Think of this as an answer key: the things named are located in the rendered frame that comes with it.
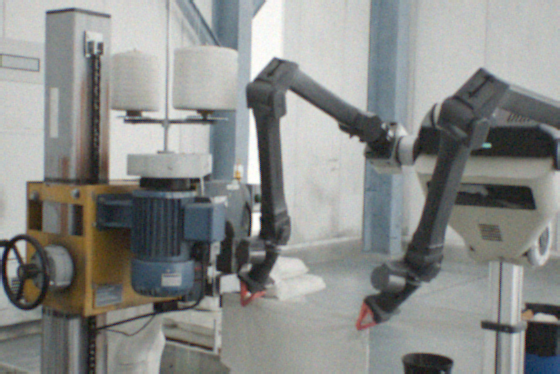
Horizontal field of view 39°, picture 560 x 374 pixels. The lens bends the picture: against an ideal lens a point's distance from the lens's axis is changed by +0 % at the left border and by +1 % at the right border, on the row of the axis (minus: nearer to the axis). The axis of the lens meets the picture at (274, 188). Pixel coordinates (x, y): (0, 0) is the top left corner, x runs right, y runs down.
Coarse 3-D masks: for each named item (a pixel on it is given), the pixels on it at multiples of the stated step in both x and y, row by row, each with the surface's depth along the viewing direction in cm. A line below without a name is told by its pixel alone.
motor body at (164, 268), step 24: (144, 192) 180; (168, 192) 179; (192, 192) 184; (144, 216) 180; (168, 216) 179; (144, 240) 181; (168, 240) 180; (144, 264) 180; (168, 264) 180; (192, 264) 185; (144, 288) 180; (168, 288) 180
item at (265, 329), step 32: (224, 320) 221; (256, 320) 213; (288, 320) 201; (320, 320) 197; (352, 320) 193; (224, 352) 221; (256, 352) 213; (288, 352) 201; (320, 352) 197; (352, 352) 194
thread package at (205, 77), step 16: (176, 48) 193; (192, 48) 189; (208, 48) 189; (224, 48) 191; (176, 64) 192; (192, 64) 189; (208, 64) 189; (224, 64) 190; (176, 80) 192; (192, 80) 189; (208, 80) 189; (224, 80) 191; (176, 96) 192; (192, 96) 189; (208, 96) 189; (224, 96) 191; (208, 112) 195
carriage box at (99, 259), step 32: (32, 192) 195; (64, 192) 188; (96, 192) 186; (128, 192) 194; (32, 224) 199; (96, 256) 187; (128, 256) 196; (32, 288) 197; (64, 288) 189; (128, 288) 196
